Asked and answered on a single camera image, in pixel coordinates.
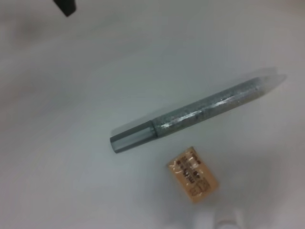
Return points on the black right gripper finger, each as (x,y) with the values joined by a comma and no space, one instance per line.
(66,6)

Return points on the small tan eraser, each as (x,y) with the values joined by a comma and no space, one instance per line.
(193,175)

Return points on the grey glitter pen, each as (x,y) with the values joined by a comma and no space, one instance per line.
(190,114)

